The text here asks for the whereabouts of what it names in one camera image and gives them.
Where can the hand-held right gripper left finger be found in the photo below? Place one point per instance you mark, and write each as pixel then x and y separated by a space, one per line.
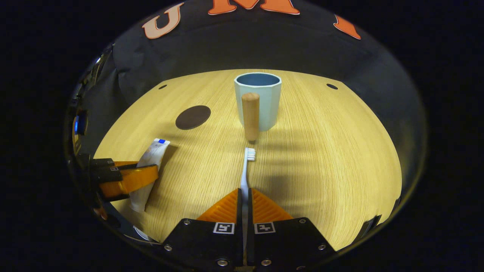
pixel 204 241

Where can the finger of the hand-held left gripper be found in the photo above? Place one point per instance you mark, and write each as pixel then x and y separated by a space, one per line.
pixel 104 164
pixel 128 183

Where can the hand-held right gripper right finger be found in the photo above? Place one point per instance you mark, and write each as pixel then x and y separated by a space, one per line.
pixel 287 241

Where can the white toothpaste tube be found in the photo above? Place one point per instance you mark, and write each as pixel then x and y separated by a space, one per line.
pixel 153 155

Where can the white toothbrush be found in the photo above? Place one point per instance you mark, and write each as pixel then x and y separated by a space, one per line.
pixel 245 177

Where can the dark round coaster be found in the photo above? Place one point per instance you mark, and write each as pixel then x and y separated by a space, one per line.
pixel 193 117

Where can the black backdrop cloth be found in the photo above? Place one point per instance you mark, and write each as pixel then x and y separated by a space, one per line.
pixel 245 41

